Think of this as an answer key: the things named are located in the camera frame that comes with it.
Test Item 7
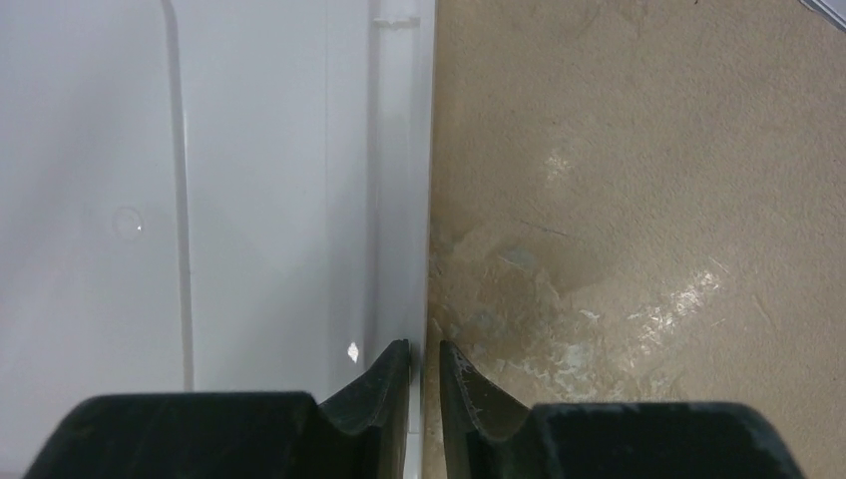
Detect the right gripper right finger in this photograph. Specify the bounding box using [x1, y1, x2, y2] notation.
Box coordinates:
[439, 340, 804, 478]

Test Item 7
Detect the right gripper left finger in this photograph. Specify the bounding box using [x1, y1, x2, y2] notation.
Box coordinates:
[27, 340, 411, 478]

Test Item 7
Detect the aluminium rail frame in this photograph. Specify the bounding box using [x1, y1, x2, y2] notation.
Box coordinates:
[800, 0, 846, 32]

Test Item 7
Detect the white plastic lid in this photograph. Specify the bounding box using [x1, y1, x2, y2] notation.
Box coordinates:
[1, 1, 437, 478]

